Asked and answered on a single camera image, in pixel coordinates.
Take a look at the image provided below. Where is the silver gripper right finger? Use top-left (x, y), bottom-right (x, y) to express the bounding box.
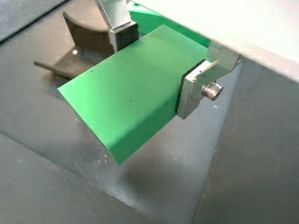
top-left (176, 41), bottom-right (241, 119)

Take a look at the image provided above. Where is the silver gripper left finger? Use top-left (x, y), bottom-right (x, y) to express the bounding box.
top-left (94, 0), bottom-right (138, 52)

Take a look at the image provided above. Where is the green arch block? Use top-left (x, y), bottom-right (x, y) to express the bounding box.
top-left (57, 1), bottom-right (213, 166)

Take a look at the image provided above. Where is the black curved fixture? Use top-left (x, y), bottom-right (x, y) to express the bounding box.
top-left (33, 12), bottom-right (114, 79)

